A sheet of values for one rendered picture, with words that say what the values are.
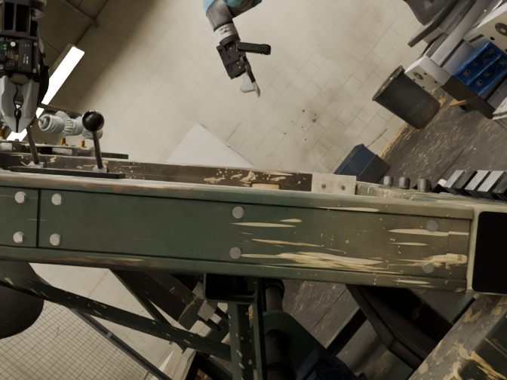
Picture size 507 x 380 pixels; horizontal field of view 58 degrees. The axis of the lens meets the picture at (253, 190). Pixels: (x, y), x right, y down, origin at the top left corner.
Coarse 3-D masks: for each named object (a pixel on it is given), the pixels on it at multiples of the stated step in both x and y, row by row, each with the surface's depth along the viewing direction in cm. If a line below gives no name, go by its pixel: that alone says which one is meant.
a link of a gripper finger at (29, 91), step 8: (32, 80) 76; (24, 88) 77; (32, 88) 77; (24, 96) 77; (32, 96) 77; (24, 104) 77; (32, 104) 77; (24, 112) 77; (32, 112) 77; (24, 120) 77; (24, 128) 77
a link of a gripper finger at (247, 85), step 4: (244, 72) 152; (244, 76) 152; (244, 80) 153; (248, 80) 153; (244, 84) 153; (248, 84) 153; (252, 84) 152; (256, 84) 152; (240, 88) 153; (244, 88) 153; (248, 88) 153; (252, 88) 153; (256, 88) 153; (256, 92) 153
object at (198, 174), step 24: (0, 144) 133; (0, 168) 133; (72, 168) 132; (120, 168) 132; (144, 168) 132; (168, 168) 132; (192, 168) 131; (216, 168) 131; (240, 168) 131; (336, 192) 131
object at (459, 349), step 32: (352, 288) 100; (384, 288) 118; (224, 320) 273; (352, 320) 279; (384, 320) 77; (416, 320) 118; (448, 320) 123; (480, 320) 61; (192, 352) 280; (320, 352) 184; (416, 352) 70; (448, 352) 63; (480, 352) 58
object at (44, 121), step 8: (0, 112) 127; (64, 112) 187; (72, 112) 195; (0, 120) 130; (40, 120) 159; (48, 120) 165; (56, 120) 162; (72, 120) 181; (40, 128) 162; (48, 128) 160; (56, 128) 163; (64, 128) 170; (80, 128) 184
